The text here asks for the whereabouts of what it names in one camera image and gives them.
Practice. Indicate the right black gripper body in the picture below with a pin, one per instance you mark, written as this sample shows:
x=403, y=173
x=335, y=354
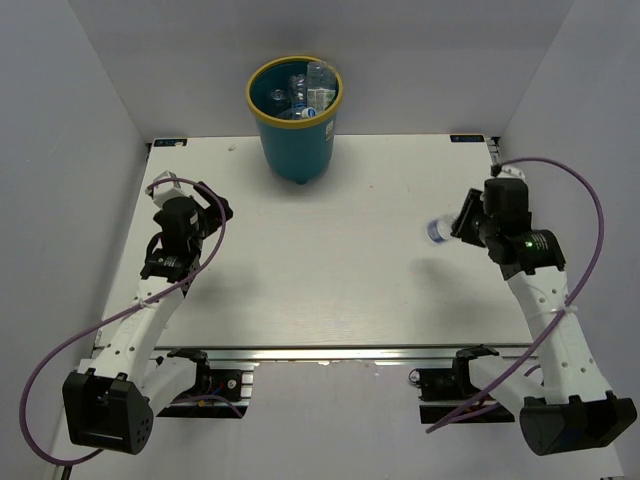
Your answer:
x=486, y=226

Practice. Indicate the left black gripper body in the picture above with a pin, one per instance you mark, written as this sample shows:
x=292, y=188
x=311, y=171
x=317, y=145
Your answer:
x=209, y=219

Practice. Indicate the bottle blue cap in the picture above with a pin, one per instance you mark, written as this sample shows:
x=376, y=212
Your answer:
x=439, y=230

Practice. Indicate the clear unlabelled bottle white cap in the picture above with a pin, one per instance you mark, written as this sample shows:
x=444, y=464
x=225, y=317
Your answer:
x=298, y=113

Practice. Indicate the clear bottle blue label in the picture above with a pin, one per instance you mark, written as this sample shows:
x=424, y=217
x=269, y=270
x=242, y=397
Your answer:
x=278, y=95
x=297, y=91

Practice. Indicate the clear bottle green white label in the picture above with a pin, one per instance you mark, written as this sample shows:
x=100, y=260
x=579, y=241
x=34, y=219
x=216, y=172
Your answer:
x=321, y=85

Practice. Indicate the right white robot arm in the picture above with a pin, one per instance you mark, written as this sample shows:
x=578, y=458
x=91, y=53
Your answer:
x=573, y=408

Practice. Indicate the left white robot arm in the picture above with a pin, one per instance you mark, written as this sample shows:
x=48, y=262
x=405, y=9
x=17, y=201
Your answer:
x=112, y=404

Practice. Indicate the teal bin with yellow rim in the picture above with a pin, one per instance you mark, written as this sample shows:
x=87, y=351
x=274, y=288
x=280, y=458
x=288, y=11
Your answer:
x=299, y=151

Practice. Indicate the right blue table sticker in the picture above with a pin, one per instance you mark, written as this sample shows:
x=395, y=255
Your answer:
x=467, y=138

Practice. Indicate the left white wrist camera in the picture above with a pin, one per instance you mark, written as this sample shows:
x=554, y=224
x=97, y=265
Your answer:
x=165, y=187

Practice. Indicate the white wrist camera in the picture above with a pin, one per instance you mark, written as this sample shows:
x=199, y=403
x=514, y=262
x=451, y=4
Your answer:
x=506, y=171
x=165, y=187

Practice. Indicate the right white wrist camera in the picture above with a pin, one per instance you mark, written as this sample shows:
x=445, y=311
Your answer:
x=506, y=171

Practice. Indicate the aluminium right side rail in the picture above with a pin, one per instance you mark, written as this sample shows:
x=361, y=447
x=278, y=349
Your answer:
x=535, y=274

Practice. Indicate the aluminium rail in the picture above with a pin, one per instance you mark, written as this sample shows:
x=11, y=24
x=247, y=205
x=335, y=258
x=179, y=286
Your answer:
x=398, y=354
x=535, y=274

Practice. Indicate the aluminium front rail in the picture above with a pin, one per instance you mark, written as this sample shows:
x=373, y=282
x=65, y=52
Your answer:
x=398, y=354

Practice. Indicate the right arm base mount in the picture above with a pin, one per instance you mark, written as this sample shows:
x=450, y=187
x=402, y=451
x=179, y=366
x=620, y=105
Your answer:
x=442, y=389

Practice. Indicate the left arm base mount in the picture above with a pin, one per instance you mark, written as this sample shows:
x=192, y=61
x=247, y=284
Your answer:
x=223, y=393

